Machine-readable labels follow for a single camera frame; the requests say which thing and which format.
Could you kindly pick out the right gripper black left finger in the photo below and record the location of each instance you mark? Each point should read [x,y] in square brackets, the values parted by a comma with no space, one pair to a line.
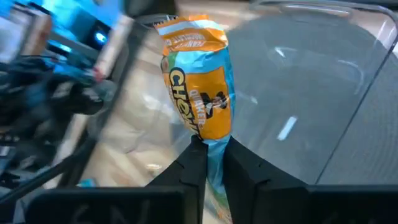
[183,189]

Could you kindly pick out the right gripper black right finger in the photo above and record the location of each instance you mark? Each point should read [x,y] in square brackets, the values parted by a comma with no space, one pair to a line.
[255,199]

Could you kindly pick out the orange blue Chewy granola bar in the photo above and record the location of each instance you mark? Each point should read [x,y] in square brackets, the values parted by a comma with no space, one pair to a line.
[202,93]

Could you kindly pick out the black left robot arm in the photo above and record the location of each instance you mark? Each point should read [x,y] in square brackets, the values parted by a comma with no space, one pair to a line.
[40,102]

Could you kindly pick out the dark grey round mat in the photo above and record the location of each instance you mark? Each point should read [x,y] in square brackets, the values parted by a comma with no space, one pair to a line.
[367,140]

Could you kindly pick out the clear plastic bin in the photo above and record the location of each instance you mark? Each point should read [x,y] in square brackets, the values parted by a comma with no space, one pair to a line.
[295,77]

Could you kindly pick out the black device with blue light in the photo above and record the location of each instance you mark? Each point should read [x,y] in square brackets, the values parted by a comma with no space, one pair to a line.
[98,35]

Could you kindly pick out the black aluminium table frame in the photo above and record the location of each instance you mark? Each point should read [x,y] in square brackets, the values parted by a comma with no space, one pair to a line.
[87,152]

